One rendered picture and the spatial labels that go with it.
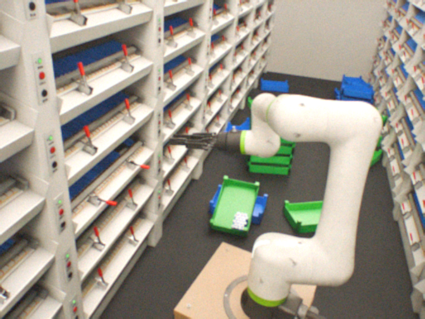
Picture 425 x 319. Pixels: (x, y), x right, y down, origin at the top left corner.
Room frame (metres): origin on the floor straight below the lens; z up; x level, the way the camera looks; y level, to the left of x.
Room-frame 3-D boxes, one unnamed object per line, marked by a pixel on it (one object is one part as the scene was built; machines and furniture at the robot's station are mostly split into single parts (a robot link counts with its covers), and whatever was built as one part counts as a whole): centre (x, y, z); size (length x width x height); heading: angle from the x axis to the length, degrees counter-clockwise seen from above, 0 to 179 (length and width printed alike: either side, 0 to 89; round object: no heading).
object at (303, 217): (1.84, -0.61, 0.04); 0.30 x 0.20 x 0.08; 105
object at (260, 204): (1.89, -0.17, 0.04); 0.30 x 0.20 x 0.08; 76
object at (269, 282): (0.87, -0.21, 0.53); 0.16 x 0.13 x 0.19; 93
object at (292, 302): (0.84, -0.24, 0.40); 0.26 x 0.15 x 0.06; 64
